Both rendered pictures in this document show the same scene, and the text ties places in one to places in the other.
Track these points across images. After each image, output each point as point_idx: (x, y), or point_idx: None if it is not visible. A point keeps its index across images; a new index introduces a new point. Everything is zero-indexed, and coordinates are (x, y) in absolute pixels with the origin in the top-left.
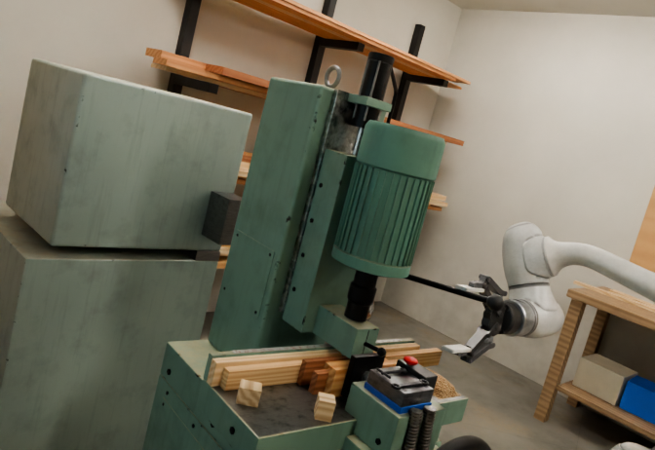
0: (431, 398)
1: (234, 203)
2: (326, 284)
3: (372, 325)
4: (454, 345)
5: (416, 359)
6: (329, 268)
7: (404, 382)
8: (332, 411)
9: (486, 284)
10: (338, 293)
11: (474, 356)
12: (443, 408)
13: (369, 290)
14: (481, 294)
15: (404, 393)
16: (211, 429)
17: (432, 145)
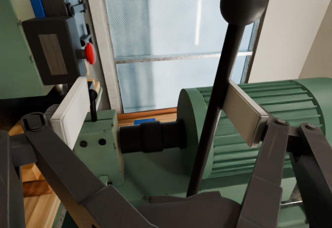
0: None
1: None
2: (146, 157)
3: (114, 133)
4: (80, 125)
5: (91, 50)
6: (163, 155)
7: (78, 17)
8: None
9: (287, 122)
10: (137, 175)
11: (9, 149)
12: None
13: (159, 121)
14: (254, 166)
15: None
16: None
17: (329, 79)
